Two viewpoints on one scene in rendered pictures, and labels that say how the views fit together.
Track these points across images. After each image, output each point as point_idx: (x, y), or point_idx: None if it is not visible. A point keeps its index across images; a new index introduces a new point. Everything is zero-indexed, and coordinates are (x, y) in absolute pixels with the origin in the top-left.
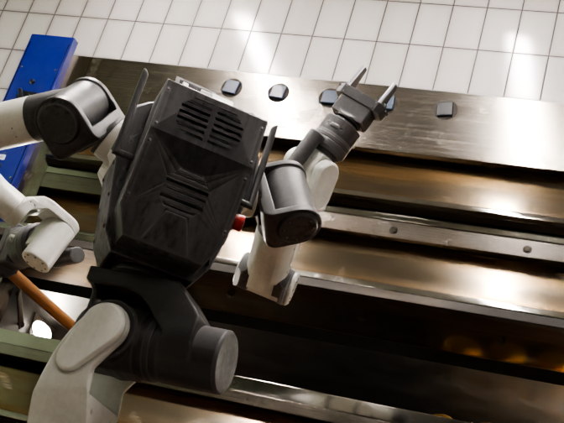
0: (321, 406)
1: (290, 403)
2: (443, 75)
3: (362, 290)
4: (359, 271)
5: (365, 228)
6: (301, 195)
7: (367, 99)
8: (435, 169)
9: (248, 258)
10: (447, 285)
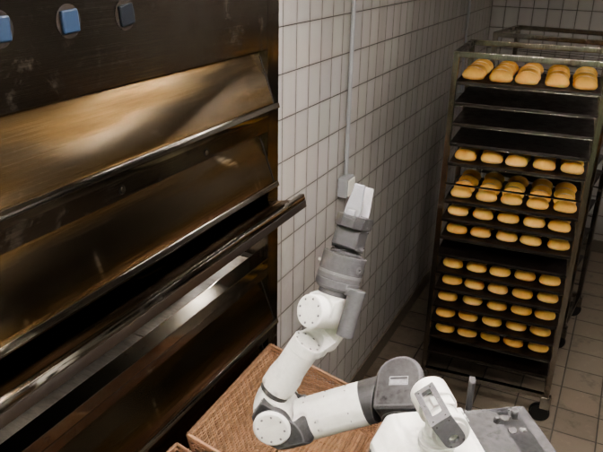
0: (120, 386)
1: (99, 406)
2: None
3: (178, 294)
4: (111, 252)
5: (100, 203)
6: None
7: (370, 224)
8: (124, 94)
9: (322, 433)
10: (171, 219)
